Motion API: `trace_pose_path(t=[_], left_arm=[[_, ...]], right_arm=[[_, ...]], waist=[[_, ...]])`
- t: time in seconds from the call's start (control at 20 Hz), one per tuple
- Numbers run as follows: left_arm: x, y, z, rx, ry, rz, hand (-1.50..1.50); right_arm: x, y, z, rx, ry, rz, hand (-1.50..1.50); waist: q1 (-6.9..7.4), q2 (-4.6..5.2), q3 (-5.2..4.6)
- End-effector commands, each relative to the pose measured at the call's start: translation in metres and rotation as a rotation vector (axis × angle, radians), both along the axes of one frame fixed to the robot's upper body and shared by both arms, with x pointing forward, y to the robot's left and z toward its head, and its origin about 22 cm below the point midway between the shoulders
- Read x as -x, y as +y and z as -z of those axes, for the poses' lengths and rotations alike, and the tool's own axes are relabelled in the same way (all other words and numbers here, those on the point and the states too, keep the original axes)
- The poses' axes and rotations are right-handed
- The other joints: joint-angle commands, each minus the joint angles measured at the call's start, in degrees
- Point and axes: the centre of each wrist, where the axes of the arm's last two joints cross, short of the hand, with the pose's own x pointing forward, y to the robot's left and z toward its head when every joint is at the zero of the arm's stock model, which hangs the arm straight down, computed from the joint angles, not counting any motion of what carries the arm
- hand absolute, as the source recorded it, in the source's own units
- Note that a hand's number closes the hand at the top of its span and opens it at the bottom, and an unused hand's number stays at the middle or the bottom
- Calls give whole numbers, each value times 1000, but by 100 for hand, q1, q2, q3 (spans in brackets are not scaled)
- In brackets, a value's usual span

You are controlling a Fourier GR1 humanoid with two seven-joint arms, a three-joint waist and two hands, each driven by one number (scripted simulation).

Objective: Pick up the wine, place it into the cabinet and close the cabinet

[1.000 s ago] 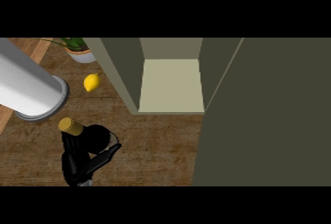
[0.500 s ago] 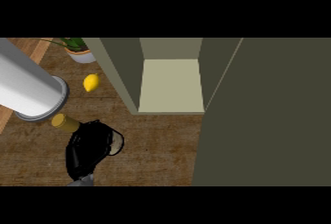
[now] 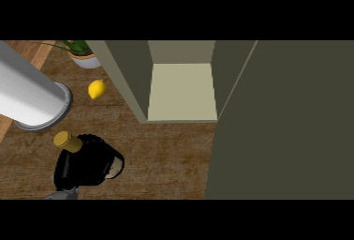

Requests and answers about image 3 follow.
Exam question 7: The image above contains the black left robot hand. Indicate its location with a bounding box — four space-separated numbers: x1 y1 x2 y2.
53 133 124 192

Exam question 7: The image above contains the dark olive cabinet door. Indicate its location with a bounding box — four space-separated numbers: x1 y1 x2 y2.
204 39 354 201

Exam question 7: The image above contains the black wine bottle gold cap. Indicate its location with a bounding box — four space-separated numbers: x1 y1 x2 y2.
53 130 126 180

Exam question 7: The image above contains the yellow lemon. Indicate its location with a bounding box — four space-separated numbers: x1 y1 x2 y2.
87 79 108 100

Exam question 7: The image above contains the white cylinder with grey rim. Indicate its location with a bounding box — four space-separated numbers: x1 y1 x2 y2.
0 40 76 132

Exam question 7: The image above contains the olive green open cabinet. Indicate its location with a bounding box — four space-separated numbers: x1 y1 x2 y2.
84 39 260 125

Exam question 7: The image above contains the green plant in white pot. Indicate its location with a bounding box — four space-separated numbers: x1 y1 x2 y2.
42 39 102 70

